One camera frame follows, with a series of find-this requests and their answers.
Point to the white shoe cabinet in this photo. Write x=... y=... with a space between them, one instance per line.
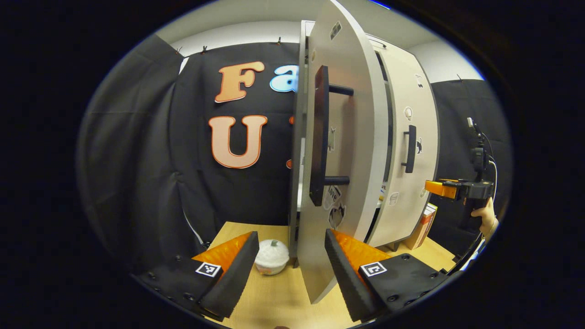
x=298 y=91

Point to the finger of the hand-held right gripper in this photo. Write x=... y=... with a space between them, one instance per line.
x=438 y=188

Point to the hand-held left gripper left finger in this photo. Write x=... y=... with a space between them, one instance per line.
x=237 y=274

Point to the orange red book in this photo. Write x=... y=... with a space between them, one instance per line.
x=422 y=226

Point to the black backdrop cloth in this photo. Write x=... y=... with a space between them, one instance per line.
x=137 y=160

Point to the white round plush toy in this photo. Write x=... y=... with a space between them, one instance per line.
x=272 y=256

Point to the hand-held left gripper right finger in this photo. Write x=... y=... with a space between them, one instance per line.
x=343 y=274

